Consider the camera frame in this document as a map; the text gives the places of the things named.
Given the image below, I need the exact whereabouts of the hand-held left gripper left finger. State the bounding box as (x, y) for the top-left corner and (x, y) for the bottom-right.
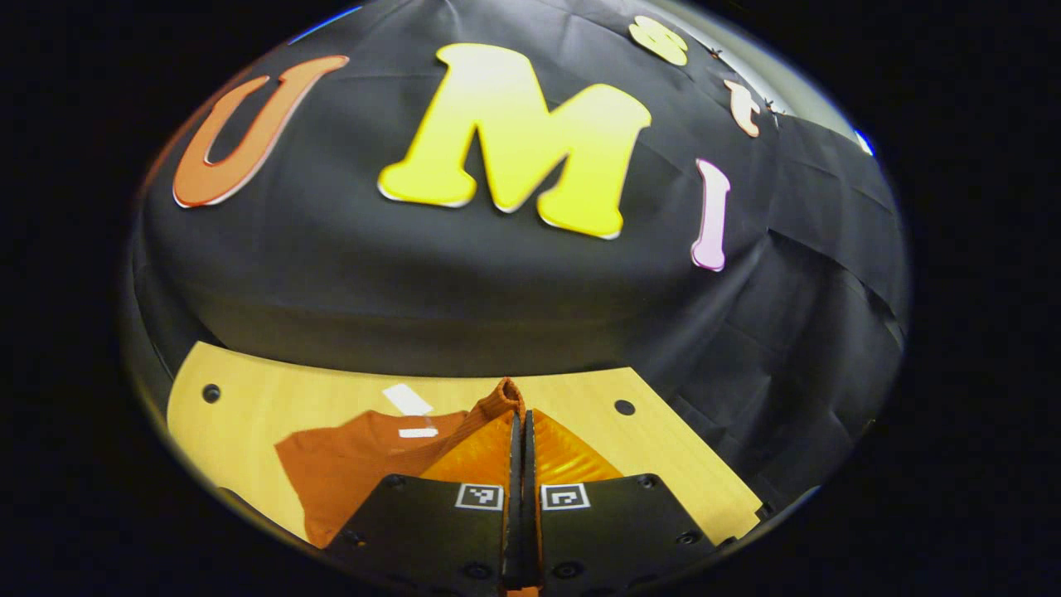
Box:
(322, 410), (525, 591)

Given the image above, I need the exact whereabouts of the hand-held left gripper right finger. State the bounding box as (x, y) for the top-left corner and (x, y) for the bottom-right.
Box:
(524, 409), (722, 591)

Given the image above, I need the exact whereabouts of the orange button-up shirt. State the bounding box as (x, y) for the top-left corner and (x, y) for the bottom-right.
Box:
(275, 377), (526, 550)

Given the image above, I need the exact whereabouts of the white tape strip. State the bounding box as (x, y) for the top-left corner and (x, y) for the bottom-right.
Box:
(382, 383), (434, 417)

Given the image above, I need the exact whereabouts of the black backdrop cloth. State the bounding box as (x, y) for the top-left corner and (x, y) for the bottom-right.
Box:
(124, 0), (913, 515)

